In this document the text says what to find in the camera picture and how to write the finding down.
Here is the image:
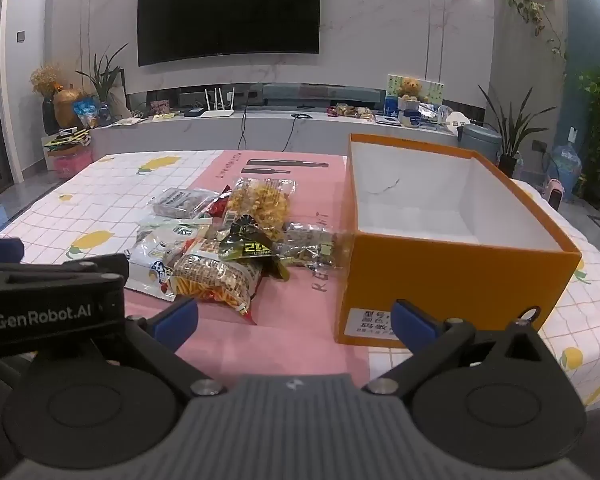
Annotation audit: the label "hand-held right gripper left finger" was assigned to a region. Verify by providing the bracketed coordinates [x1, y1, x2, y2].
[122, 296, 227, 397]

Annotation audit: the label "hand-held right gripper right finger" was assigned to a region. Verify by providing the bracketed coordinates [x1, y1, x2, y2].
[361, 299, 563, 396]

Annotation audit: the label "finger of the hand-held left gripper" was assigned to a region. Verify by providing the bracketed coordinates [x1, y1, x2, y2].
[0, 238, 25, 264]

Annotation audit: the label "red stick snack bag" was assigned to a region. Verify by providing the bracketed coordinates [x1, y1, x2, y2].
[162, 237, 263, 326]

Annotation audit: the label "white blue snack packet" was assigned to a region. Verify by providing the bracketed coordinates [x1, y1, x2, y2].
[124, 237, 191, 302]

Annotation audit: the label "orange cardboard box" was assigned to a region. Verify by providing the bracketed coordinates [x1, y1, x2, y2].
[334, 133, 583, 347]

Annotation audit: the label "white green snack packet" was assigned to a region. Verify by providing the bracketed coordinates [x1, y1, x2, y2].
[136, 219, 212, 251]

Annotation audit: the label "dark green snack packet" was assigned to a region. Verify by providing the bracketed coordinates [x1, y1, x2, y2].
[217, 212, 291, 281]

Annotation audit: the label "grey clear snack packet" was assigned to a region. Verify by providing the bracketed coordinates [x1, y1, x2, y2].
[147, 187, 220, 220]

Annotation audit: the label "clear nut snack packet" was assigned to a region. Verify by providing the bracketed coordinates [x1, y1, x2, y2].
[275, 221, 351, 271]

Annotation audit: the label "yellow twisted snack bag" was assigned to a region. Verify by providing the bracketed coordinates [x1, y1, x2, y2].
[227, 177, 297, 241]

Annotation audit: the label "pink stool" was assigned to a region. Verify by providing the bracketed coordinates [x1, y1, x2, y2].
[52, 150, 93, 179]

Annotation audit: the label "pink printed mat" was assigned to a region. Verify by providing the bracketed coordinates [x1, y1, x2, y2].
[122, 149, 411, 376]

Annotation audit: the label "stack of yellow black packets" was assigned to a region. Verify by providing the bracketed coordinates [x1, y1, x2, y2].
[44, 129, 93, 153]

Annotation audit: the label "gold round vase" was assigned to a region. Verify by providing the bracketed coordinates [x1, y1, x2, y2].
[54, 87, 88, 128]

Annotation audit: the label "blue snack bag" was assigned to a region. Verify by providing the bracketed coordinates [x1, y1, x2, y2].
[72, 100, 101, 128]

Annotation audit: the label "dried yellow flowers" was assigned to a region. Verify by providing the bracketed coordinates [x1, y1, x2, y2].
[30, 64, 63, 97]

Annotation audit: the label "white television console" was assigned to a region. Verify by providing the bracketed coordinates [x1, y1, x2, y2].
[90, 105, 461, 158]

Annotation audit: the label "pink space heater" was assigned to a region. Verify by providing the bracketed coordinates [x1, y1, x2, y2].
[545, 177, 566, 211]

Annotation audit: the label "grey blue trash bin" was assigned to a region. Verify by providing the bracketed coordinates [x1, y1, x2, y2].
[457, 122, 503, 168]

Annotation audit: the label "slender-leaf plant in vase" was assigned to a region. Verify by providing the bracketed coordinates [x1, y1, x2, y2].
[75, 42, 131, 121]

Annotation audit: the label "white router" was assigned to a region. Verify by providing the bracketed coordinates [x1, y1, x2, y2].
[200, 87, 241, 118]

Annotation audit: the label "long-leaf plant in dark pot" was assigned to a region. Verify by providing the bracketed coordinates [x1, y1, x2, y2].
[477, 82, 556, 178]

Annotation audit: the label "blue water jug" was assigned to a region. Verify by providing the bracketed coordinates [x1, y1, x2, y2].
[550, 144, 581, 196]

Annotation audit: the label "pile of wrapped candies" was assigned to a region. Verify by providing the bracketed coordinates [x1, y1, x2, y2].
[330, 103, 376, 120]

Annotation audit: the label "green white gift box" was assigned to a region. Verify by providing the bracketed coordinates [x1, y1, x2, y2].
[385, 74, 443, 116]

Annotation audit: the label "brown teddy bear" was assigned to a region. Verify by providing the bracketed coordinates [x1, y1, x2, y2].
[397, 76, 423, 101]

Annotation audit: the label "long grey soundbar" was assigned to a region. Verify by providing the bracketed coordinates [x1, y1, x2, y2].
[262, 84, 383, 106]

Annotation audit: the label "hanging ivy vine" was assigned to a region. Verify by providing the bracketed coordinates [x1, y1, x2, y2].
[505, 0, 568, 61]

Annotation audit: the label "black power cable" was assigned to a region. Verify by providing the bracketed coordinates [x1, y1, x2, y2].
[240, 91, 313, 151]

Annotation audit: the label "black wall television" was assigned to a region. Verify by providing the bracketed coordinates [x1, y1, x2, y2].
[136, 0, 323, 67]

